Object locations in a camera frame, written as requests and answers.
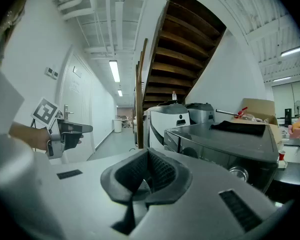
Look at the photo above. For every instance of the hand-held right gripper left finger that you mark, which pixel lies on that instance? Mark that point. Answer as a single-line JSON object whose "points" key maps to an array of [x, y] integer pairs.
{"points": [[125, 179]]}

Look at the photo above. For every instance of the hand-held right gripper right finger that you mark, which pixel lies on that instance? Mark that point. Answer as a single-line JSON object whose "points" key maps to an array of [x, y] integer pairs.
{"points": [[170, 176]]}

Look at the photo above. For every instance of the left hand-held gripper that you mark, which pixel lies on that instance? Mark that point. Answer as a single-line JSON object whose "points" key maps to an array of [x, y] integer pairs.
{"points": [[55, 144]]}

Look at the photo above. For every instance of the person's left forearm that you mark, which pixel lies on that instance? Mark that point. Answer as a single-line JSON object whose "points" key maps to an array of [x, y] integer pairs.
{"points": [[30, 135]]}

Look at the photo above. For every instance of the dark grey washing machine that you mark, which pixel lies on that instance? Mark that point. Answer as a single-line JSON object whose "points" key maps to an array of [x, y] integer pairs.
{"points": [[215, 149]]}

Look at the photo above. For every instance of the silver control knob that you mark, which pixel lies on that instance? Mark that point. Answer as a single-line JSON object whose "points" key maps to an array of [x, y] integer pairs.
{"points": [[238, 173]]}

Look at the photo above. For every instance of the white bin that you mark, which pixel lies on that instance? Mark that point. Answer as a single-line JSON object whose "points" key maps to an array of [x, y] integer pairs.
{"points": [[117, 126]]}

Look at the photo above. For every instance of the white and black appliance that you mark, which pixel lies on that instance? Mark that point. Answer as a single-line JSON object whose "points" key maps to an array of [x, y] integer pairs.
{"points": [[165, 124]]}

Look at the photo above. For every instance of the ceiling tube light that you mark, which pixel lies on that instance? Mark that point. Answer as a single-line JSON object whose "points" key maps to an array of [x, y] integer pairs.
{"points": [[293, 51], [120, 93], [282, 79], [114, 71]]}

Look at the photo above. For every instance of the grey appliance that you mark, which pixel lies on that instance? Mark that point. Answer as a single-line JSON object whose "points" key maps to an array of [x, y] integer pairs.
{"points": [[200, 114]]}

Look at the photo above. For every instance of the clear water bottle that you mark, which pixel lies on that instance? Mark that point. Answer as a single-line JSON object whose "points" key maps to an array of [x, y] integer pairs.
{"points": [[174, 96]]}

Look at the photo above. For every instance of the black cloth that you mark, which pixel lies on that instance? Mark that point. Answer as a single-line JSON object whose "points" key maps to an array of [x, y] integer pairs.
{"points": [[240, 128]]}

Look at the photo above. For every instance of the silver metal rod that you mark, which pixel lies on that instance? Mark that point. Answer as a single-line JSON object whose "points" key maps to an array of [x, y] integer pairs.
{"points": [[226, 112]]}

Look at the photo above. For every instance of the red clip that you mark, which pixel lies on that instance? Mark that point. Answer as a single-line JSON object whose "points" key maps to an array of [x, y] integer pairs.
{"points": [[242, 111]]}

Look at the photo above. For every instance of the clear plastic bags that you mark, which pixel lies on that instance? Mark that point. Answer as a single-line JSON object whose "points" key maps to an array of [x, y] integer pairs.
{"points": [[252, 118]]}

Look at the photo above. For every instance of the white food container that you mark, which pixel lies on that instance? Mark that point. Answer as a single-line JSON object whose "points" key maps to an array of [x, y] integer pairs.
{"points": [[282, 164]]}

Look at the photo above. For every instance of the red cup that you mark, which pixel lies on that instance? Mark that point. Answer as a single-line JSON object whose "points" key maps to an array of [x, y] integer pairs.
{"points": [[282, 156]]}

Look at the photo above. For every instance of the large cardboard box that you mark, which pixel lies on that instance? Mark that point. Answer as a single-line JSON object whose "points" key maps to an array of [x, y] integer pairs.
{"points": [[260, 106]]}

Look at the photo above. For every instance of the wooden staircase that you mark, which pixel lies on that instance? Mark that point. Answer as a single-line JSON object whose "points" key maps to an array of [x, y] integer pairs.
{"points": [[180, 59]]}

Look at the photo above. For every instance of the white sink basin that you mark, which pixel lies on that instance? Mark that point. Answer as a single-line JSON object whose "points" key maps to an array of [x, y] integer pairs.
{"points": [[293, 155]]}

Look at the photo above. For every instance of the black upright box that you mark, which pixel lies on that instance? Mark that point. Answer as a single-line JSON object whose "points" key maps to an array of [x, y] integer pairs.
{"points": [[288, 116]]}

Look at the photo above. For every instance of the pink armchair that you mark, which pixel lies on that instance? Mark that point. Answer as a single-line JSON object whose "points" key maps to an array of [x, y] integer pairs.
{"points": [[296, 134]]}

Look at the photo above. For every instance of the orange cushion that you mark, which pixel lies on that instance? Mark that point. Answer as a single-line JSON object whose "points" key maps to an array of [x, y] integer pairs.
{"points": [[297, 126]]}

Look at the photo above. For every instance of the black floor fan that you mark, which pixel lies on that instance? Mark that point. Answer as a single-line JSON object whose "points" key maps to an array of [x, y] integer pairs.
{"points": [[298, 106]]}

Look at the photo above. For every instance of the white wall switch panel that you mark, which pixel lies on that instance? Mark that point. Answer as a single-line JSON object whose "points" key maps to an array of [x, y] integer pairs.
{"points": [[49, 71], [55, 74]]}

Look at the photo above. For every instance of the white ceiling duct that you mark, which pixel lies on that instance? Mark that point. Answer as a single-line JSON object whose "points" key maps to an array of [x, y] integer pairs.
{"points": [[72, 6]]}

